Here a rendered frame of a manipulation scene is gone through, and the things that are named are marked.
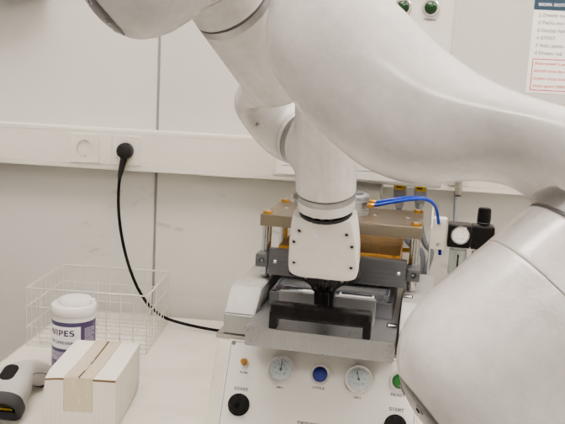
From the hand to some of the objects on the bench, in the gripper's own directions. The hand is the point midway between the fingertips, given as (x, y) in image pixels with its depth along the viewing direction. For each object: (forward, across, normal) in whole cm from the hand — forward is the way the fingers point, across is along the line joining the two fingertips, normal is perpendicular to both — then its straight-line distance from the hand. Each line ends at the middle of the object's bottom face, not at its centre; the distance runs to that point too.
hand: (324, 299), depth 111 cm
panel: (+21, 0, +15) cm, 26 cm away
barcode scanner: (+26, +54, +4) cm, 60 cm away
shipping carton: (+27, +40, +2) cm, 49 cm away
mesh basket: (+39, +56, -32) cm, 76 cm away
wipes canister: (+32, +52, -11) cm, 62 cm away
